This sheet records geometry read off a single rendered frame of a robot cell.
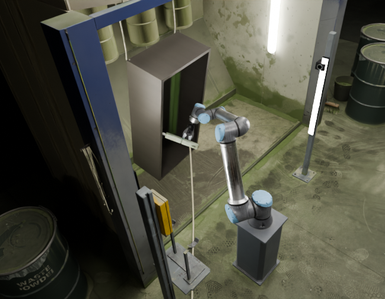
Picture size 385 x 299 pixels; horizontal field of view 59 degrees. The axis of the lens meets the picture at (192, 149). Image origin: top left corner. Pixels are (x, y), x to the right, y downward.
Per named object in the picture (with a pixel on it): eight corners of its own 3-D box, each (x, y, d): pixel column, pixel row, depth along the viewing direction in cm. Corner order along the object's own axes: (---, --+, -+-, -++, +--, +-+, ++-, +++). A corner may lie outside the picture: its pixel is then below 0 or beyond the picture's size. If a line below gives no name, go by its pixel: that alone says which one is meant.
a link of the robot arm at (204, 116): (212, 113, 279) (207, 106, 289) (199, 115, 277) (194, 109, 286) (213, 122, 284) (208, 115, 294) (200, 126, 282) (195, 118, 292)
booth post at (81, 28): (145, 289, 295) (59, 30, 146) (132, 276, 305) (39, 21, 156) (160, 274, 305) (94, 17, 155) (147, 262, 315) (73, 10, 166)
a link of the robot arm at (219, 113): (254, 118, 228) (221, 103, 291) (237, 122, 225) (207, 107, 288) (257, 134, 231) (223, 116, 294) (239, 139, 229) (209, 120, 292)
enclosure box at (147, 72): (133, 162, 342) (126, 60, 252) (171, 131, 375) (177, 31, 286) (159, 181, 329) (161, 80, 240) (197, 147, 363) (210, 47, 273)
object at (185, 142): (200, 136, 320) (199, 146, 299) (198, 141, 321) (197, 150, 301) (151, 118, 317) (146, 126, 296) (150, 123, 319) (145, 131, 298)
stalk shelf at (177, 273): (153, 264, 226) (152, 263, 225) (177, 242, 238) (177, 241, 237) (185, 295, 209) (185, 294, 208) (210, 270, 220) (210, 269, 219)
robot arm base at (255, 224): (277, 218, 264) (278, 210, 257) (263, 234, 254) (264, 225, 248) (257, 206, 274) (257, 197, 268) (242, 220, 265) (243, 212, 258)
